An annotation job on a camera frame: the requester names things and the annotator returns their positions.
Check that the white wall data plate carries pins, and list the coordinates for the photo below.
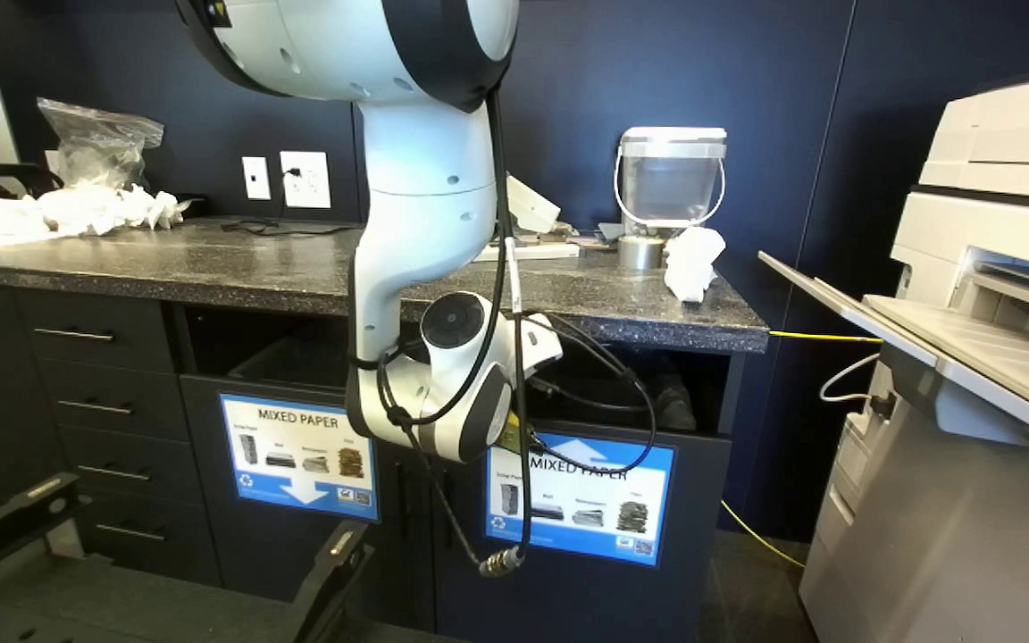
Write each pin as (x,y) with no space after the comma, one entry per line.
(256,175)

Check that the black recycling bin lid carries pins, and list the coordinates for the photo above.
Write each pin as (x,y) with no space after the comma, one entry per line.
(2,394)

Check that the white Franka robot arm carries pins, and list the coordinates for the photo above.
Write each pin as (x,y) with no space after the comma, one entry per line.
(418,181)

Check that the blue paper label up arrow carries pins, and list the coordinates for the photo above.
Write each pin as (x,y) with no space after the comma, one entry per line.
(590,505)

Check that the blue paper label down arrow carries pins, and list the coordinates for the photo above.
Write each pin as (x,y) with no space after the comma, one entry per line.
(301,457)

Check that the grey tape roll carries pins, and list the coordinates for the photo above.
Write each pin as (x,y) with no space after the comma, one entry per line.
(642,252)

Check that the clear plastic bucket white lid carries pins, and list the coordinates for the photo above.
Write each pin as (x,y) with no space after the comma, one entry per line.
(671,181)

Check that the grey white stapler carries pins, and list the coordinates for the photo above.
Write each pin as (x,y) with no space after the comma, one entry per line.
(531,204)

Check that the clear plastic bag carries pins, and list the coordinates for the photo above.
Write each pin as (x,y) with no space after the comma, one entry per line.
(99,137)

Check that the large white office printer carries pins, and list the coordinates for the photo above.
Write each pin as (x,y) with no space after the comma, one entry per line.
(966,475)

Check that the white tissue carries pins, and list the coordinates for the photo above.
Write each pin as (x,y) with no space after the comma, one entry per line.
(693,262)

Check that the black frame bar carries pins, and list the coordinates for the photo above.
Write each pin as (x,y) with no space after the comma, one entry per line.
(8,523)

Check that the white crumpled paper pile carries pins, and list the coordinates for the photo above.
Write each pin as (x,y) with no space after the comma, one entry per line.
(88,210)

